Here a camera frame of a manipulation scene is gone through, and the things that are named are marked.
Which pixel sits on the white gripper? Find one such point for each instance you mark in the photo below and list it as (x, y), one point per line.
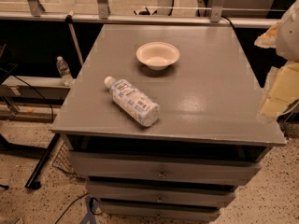
(289, 36)

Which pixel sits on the blue labelled plastic bottle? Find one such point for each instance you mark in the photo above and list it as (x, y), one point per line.
(133, 101)

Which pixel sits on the clear water bottle background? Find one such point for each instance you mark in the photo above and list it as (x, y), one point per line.
(64, 71)

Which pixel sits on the grey drawer cabinet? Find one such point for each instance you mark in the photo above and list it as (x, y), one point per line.
(208, 99)

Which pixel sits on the white bowl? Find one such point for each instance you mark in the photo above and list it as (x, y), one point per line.
(157, 55)

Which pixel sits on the bottom cabinet drawer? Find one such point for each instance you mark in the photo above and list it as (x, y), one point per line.
(159, 211)

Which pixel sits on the cabinet drawer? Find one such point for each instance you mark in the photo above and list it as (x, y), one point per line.
(159, 211)
(157, 194)
(231, 173)

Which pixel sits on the top cabinet drawer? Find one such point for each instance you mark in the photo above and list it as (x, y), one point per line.
(231, 173)

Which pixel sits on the wooden stick leaning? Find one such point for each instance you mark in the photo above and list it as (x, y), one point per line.
(69, 21)

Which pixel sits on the middle cabinet drawer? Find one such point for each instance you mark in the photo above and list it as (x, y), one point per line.
(157, 194)

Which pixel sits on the black floor pole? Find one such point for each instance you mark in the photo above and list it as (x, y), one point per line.
(32, 183)

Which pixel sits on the metal railing frame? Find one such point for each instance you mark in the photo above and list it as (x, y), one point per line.
(241, 13)

